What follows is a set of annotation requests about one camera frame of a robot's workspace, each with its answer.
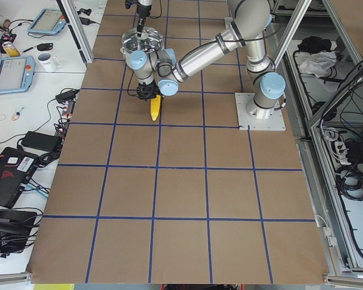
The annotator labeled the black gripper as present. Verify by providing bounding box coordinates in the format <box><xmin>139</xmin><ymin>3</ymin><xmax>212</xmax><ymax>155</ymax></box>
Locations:
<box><xmin>136</xmin><ymin>18</ymin><xmax>157</xmax><ymax>98</ymax></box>

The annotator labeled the glass pot lid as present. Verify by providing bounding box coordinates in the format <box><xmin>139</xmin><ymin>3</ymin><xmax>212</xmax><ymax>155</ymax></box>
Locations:
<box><xmin>122</xmin><ymin>27</ymin><xmax>165</xmax><ymax>54</ymax></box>

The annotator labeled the yellow corn cob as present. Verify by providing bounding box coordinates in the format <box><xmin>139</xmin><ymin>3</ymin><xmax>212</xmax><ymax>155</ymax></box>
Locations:
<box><xmin>150</xmin><ymin>94</ymin><xmax>162</xmax><ymax>121</ymax></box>

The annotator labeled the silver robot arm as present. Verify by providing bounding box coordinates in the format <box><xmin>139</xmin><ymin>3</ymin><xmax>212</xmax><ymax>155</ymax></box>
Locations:
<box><xmin>121</xmin><ymin>0</ymin><xmax>286</xmax><ymax>120</ymax></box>
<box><xmin>125</xmin><ymin>0</ymin><xmax>152</xmax><ymax>37</ymax></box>

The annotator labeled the blue teach pendant far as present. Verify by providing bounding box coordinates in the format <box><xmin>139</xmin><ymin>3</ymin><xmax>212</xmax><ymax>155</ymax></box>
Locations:
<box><xmin>27</xmin><ymin>8</ymin><xmax>66</xmax><ymax>36</ymax></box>

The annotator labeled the blue teach pendant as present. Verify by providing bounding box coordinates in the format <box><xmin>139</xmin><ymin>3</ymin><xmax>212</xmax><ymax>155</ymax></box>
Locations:
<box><xmin>27</xmin><ymin>8</ymin><xmax>66</xmax><ymax>36</ymax></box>
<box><xmin>0</xmin><ymin>56</ymin><xmax>35</xmax><ymax>94</ymax></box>

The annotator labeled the white mug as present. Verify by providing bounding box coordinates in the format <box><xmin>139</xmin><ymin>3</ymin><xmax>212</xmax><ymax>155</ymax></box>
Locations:
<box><xmin>38</xmin><ymin>53</ymin><xmax>61</xmax><ymax>73</ymax></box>

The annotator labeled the black power adapter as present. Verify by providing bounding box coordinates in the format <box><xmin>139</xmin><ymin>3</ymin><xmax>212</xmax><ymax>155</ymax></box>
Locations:
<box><xmin>55</xmin><ymin>89</ymin><xmax>80</xmax><ymax>103</ymax></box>

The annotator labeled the blue teach pendant near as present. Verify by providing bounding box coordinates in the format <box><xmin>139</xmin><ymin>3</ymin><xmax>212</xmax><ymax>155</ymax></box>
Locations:
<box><xmin>0</xmin><ymin>56</ymin><xmax>35</xmax><ymax>94</ymax></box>

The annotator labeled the black power brick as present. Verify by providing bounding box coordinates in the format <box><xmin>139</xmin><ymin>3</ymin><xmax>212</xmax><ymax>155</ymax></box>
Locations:
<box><xmin>21</xmin><ymin>131</ymin><xmax>62</xmax><ymax>152</ymax></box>

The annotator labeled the black laptop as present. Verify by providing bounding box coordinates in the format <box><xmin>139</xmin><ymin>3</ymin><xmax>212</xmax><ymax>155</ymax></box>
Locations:
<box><xmin>0</xmin><ymin>147</ymin><xmax>38</xmax><ymax>208</ymax></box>

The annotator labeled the aluminium frame post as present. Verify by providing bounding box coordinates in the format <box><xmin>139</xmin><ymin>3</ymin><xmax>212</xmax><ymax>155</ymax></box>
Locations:
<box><xmin>56</xmin><ymin>0</ymin><xmax>94</xmax><ymax>65</ymax></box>

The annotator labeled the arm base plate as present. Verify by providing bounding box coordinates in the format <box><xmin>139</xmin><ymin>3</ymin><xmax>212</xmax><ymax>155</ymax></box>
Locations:
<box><xmin>235</xmin><ymin>92</ymin><xmax>286</xmax><ymax>131</ymax></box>

